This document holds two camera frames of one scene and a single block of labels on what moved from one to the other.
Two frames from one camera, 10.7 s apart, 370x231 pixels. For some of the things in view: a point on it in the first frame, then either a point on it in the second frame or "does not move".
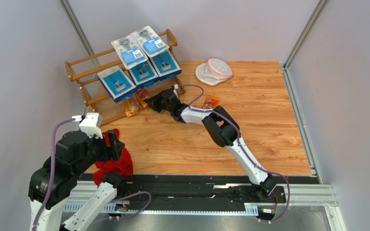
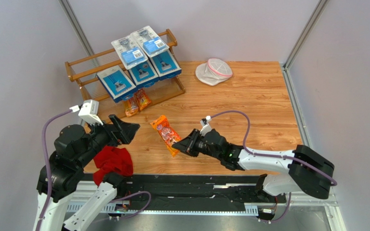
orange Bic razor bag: [211, 101] -> [168, 134]
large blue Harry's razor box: [143, 76] does not move
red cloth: [124, 165] does not move
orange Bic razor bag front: [131, 108] does not move
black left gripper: [114, 151] -> [125, 131]
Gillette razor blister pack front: [129, 52] does not move
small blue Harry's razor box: [117, 83] does not move
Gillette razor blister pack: [149, 41] does not move
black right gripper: [158, 102] -> [194, 143]
